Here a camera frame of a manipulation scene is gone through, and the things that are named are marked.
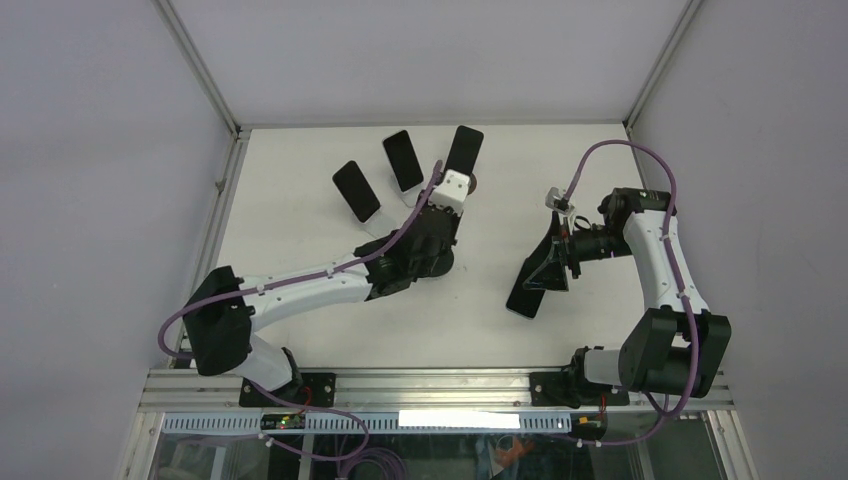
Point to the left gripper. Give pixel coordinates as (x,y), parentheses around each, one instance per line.
(454,223)

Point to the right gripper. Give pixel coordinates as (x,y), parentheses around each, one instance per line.
(551,275)

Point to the white folding phone stand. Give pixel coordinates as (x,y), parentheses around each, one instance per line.
(411,197)

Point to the black phone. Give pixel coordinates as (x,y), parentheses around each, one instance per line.
(355,189)
(522,301)
(403,161)
(464,150)

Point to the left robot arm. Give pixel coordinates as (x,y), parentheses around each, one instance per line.
(223,329)

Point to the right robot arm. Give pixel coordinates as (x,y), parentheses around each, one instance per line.
(677,346)

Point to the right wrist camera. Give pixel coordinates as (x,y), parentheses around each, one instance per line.
(556,201)

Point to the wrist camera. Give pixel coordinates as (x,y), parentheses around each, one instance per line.
(451,193)
(556,201)

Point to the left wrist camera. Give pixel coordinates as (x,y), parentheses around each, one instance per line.
(451,193)

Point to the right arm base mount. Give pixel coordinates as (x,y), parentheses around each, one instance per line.
(564,389)

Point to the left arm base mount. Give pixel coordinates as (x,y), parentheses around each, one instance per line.
(313,389)

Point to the white slotted cable duct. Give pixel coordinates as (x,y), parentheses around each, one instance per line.
(402,422)

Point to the aluminium frame rail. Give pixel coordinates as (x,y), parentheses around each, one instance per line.
(357,390)

